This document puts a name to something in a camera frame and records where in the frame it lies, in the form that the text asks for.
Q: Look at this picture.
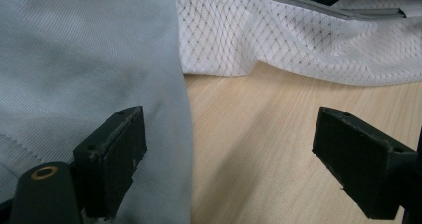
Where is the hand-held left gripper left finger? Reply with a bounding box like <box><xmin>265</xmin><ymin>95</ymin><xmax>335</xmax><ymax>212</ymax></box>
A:
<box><xmin>73</xmin><ymin>105</ymin><xmax>148</xmax><ymax>219</ymax></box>

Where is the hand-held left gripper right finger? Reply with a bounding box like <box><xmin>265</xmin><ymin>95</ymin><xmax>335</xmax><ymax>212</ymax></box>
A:
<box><xmin>312</xmin><ymin>106</ymin><xmax>420</xmax><ymax>220</ymax></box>

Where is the white mesh laundry bag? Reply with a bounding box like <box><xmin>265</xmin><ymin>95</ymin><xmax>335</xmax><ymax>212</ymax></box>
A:
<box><xmin>173</xmin><ymin>0</ymin><xmax>422</xmax><ymax>87</ymax></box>

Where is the light blue garment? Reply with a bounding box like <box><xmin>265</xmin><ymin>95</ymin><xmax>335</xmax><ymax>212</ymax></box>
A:
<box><xmin>0</xmin><ymin>0</ymin><xmax>194</xmax><ymax>224</ymax></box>

